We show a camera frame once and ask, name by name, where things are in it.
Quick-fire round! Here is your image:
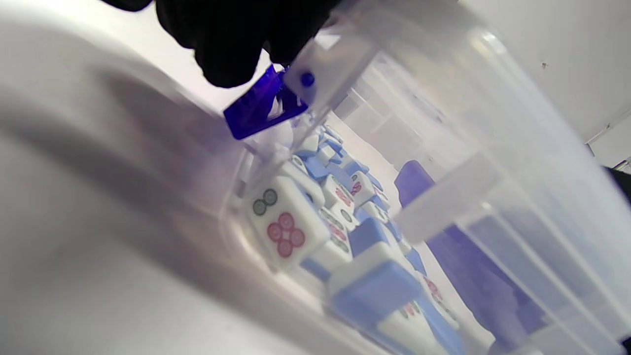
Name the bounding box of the person's left hand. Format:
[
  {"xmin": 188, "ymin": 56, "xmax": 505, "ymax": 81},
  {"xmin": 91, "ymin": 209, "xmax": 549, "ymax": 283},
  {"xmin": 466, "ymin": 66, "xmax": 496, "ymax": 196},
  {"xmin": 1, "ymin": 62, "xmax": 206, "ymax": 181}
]
[{"xmin": 101, "ymin": 0, "xmax": 342, "ymax": 89}]

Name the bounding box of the pile of blue mahjong tiles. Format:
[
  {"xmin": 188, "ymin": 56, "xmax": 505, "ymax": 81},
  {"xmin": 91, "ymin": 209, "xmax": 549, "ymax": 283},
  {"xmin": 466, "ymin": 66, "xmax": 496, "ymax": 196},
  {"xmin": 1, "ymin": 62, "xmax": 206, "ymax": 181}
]
[{"xmin": 244, "ymin": 126, "xmax": 466, "ymax": 355}]

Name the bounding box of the person's right hand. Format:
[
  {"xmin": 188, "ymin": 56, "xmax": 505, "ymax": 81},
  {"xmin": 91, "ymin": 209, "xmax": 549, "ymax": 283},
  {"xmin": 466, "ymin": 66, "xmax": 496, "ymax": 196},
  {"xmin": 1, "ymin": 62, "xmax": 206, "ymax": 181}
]
[{"xmin": 604, "ymin": 167, "xmax": 631, "ymax": 205}]

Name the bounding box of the clear plastic lid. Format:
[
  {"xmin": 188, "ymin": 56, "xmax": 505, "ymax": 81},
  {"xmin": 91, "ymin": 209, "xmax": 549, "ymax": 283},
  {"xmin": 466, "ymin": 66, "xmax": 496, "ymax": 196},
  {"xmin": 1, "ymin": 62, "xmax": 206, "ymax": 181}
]
[{"xmin": 283, "ymin": 0, "xmax": 631, "ymax": 355}]

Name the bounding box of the clear box with blue latches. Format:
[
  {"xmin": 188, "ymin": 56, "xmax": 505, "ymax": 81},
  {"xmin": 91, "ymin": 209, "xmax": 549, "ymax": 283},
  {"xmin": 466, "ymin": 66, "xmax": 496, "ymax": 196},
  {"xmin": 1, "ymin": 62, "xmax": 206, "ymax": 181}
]
[{"xmin": 219, "ymin": 63, "xmax": 558, "ymax": 355}]

